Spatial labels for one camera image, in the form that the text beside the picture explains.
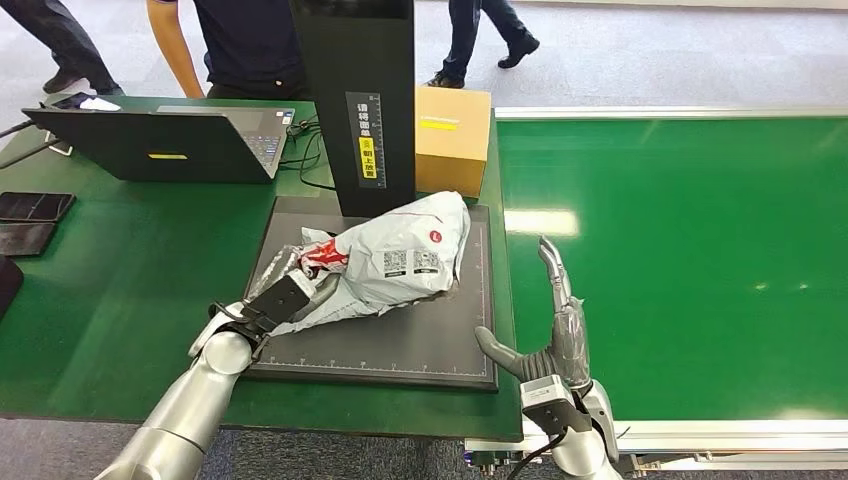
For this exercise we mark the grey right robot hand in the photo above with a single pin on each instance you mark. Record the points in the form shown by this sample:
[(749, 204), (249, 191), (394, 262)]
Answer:
[(570, 344)]

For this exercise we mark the black smartphone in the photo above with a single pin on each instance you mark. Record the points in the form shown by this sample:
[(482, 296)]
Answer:
[(33, 206), (25, 238)]

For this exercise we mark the brown cardboard box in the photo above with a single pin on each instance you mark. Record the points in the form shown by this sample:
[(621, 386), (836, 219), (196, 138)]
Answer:
[(450, 152)]

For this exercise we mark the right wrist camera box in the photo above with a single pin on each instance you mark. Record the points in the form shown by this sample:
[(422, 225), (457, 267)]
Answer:
[(546, 401)]

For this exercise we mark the green conveyor belt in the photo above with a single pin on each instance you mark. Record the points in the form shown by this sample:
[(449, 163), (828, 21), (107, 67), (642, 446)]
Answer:
[(729, 232)]

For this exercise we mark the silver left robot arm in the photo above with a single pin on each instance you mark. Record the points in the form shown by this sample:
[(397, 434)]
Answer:
[(185, 404)]

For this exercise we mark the black laptop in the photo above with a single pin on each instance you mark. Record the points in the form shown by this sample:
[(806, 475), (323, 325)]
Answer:
[(166, 142)]

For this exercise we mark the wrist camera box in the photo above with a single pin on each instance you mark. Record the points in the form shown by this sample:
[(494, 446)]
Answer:
[(546, 401), (278, 301)]

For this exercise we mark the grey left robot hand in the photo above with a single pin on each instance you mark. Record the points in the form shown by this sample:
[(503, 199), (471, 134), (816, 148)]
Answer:
[(278, 265)]

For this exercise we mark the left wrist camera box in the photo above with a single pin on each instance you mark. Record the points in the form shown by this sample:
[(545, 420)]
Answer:
[(278, 301)]

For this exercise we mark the person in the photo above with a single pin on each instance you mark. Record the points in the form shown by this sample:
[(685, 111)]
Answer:
[(464, 33), (60, 40), (252, 46)]

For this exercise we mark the dark rounded object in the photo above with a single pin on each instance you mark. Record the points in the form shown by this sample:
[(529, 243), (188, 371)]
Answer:
[(8, 285)]

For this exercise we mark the black phone with white paper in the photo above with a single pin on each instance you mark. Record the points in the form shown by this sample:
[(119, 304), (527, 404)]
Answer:
[(79, 101)]

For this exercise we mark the black inbound scanner machine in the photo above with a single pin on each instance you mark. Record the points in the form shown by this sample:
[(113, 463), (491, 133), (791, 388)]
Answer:
[(397, 344)]

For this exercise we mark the grey plastic mailer package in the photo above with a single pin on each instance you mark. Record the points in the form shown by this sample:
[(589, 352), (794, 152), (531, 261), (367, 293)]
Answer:
[(397, 258)]

